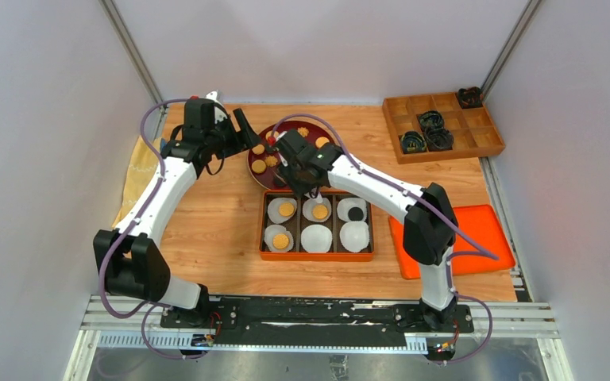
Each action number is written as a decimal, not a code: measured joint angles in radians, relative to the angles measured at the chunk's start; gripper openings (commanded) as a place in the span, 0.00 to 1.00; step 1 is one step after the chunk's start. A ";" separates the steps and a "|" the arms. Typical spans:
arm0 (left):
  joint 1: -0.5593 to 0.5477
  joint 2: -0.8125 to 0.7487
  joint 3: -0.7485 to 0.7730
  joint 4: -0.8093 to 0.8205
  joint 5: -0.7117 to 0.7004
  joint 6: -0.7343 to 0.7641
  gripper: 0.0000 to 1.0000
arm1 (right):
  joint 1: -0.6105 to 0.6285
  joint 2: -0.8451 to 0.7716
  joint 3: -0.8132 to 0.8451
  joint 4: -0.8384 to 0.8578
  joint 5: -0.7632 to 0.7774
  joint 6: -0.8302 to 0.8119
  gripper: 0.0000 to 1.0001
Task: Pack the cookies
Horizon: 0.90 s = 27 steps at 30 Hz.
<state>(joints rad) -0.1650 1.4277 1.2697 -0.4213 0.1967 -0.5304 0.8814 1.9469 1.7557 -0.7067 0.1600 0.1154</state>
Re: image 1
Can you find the white paper cup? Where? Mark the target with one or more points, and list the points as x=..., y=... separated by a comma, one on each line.
x=316, y=239
x=309, y=204
x=354, y=236
x=345, y=203
x=271, y=231
x=272, y=210

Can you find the white paper cup bottom left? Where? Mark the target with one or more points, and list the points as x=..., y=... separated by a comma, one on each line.
x=271, y=231

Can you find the white paper cup top middle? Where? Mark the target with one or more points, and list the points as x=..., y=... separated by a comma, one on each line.
x=309, y=204

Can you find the orange compartment box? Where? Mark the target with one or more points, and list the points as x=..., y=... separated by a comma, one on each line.
x=337, y=228

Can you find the black paper cup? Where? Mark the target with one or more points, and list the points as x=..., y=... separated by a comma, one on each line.
x=431, y=119
x=438, y=139
x=412, y=142

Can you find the yellow cloth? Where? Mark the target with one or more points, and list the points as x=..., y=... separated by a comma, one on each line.
x=142, y=166

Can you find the white paper cup bottom right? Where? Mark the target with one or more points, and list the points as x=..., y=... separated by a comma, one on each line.
x=354, y=236

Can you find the black paper cup corner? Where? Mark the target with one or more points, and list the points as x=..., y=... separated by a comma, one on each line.
x=470, y=98

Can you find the black sandwich cookie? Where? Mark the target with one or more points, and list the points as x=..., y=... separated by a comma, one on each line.
x=278, y=182
x=356, y=213

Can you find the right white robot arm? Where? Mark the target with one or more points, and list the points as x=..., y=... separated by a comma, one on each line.
x=425, y=212

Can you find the yellow flower cookie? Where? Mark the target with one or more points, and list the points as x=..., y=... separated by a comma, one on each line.
x=303, y=131
x=271, y=161

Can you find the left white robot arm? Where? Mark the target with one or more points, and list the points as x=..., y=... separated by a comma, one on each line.
x=128, y=256

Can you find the white paper cup bottom middle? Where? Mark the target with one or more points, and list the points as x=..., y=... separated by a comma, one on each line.
x=316, y=239

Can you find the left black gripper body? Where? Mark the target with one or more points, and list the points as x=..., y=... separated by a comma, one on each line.
x=221, y=138

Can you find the orange box lid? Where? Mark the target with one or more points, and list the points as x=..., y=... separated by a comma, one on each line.
x=481, y=224

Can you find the dark red round plate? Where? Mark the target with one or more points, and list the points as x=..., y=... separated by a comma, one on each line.
x=261, y=151

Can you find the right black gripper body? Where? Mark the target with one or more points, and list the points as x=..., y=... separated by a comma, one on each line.
x=297, y=182

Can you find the wooden compartment organizer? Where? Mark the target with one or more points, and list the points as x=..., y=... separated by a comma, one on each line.
x=475, y=133

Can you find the white paper cup top left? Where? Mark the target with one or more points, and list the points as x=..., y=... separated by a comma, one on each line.
x=272, y=210

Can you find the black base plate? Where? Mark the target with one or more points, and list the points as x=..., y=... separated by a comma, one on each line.
x=316, y=322

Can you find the white paper cup top right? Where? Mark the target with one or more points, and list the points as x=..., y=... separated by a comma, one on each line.
x=345, y=203

